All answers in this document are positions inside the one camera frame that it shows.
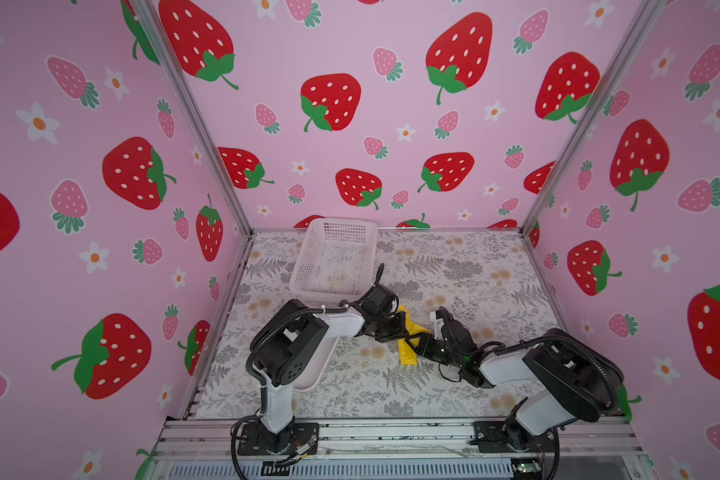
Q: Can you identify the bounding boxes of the white oval ceramic tray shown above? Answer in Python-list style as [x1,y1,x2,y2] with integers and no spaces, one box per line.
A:
[293,337,338,393]

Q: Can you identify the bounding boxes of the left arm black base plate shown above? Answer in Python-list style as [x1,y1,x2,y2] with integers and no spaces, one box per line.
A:
[235,422,320,456]

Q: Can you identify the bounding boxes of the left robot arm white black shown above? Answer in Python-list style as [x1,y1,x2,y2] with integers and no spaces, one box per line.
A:
[245,284,407,435]

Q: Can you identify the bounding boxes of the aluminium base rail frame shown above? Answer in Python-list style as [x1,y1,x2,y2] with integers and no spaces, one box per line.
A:
[145,417,659,479]

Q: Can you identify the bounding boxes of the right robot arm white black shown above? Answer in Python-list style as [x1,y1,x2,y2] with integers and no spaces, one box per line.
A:
[405,307,624,451]

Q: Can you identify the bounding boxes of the white plastic perforated basket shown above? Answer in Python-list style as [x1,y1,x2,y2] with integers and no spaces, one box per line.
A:
[289,218,378,302]

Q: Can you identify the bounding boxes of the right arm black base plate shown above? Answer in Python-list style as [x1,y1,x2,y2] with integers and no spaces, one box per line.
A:
[469,421,558,454]

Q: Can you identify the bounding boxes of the yellow paper napkin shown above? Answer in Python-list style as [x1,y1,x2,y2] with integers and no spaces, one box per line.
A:
[397,306,431,366]

